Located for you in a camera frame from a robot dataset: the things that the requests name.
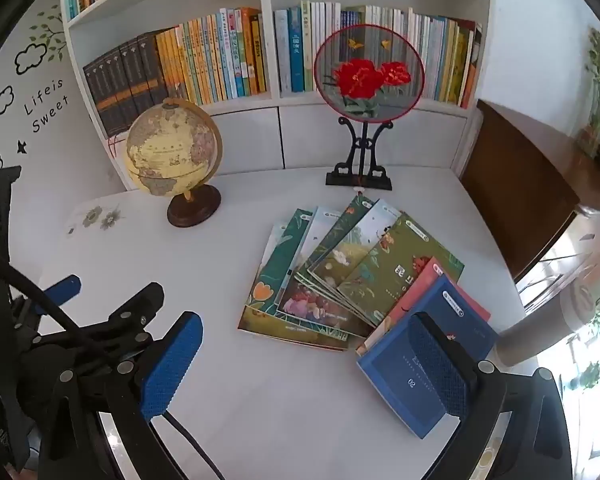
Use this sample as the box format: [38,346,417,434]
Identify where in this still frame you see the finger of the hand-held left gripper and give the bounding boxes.
[27,282,166,361]
[12,274,83,321]

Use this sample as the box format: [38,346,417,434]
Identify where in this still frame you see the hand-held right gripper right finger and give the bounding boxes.
[407,311,571,480]

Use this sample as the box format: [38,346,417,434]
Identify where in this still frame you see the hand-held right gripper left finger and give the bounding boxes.
[45,311,204,480]

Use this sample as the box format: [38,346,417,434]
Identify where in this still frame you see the blue picture book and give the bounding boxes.
[356,274,501,440]

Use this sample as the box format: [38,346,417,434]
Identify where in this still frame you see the salmon red picture book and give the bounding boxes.
[355,256,492,356]

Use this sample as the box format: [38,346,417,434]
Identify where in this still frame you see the olive green insect book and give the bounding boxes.
[336,212,465,328]

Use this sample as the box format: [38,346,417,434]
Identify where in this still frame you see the spread of picture books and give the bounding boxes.
[237,220,376,353]

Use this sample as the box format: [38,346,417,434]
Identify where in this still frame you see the white meadow picture book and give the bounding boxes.
[307,199,403,291]

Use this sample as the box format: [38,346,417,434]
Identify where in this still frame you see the row of dark and orange books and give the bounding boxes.
[83,7,272,138]

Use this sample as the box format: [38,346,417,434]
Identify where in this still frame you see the antique style desk globe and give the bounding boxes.
[121,97,224,228]

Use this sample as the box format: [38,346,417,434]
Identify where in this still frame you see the brown wooden door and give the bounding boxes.
[459,100,581,281]

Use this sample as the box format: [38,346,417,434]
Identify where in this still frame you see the white bookcase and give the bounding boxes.
[59,0,496,193]

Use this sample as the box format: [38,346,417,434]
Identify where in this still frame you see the embroidered round fan on stand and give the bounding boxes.
[312,24,426,192]

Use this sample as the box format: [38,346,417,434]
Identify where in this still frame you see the grey cylindrical post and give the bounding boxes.
[495,280,596,366]

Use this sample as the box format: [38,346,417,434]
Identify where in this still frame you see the lettered wall decal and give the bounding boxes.
[22,79,71,133]

